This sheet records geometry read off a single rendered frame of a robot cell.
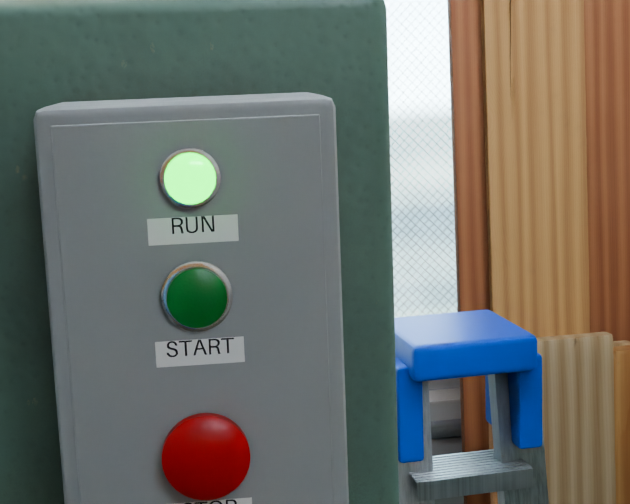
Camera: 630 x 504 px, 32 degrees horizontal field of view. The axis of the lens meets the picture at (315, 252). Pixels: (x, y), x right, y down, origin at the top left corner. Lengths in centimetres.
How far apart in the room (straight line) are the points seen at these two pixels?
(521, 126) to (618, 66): 21
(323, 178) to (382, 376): 11
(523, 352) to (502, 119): 62
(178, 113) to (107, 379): 9
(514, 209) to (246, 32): 147
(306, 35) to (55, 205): 12
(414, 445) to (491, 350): 15
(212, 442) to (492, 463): 105
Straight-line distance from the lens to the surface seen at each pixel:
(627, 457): 192
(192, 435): 37
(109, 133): 36
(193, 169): 36
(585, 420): 184
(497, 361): 133
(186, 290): 36
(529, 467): 140
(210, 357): 38
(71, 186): 37
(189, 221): 37
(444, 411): 208
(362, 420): 45
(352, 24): 43
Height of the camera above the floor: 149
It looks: 10 degrees down
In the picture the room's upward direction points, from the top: 2 degrees counter-clockwise
